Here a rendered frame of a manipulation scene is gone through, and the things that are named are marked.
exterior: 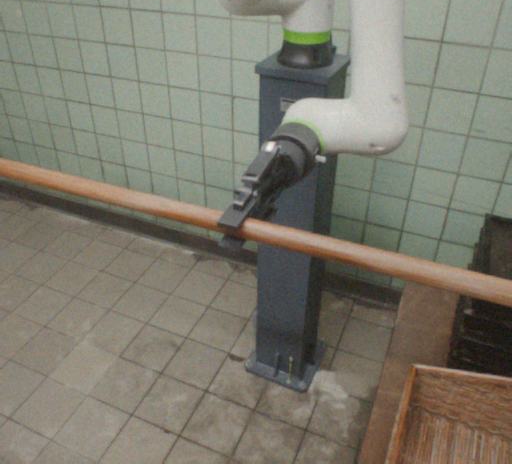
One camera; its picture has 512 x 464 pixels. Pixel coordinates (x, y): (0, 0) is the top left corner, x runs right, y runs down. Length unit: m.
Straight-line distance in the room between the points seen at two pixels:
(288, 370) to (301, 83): 1.12
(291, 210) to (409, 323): 0.46
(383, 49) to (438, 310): 0.86
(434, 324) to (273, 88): 0.78
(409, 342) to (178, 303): 1.20
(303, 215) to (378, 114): 0.64
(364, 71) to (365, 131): 0.10
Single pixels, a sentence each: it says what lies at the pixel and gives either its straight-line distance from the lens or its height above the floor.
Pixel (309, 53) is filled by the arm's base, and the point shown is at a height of 1.24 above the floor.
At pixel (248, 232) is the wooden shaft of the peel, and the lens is 0.65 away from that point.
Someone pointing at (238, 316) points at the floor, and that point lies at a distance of 2.20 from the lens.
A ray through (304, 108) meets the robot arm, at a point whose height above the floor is 1.25.
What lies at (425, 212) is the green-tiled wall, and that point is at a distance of 2.02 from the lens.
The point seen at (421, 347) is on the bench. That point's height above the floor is 0.58.
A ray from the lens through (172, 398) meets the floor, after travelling 1.95.
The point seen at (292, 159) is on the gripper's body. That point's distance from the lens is 0.78.
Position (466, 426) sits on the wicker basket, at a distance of 1.26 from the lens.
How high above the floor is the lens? 1.59
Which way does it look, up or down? 34 degrees down
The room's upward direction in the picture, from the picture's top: straight up
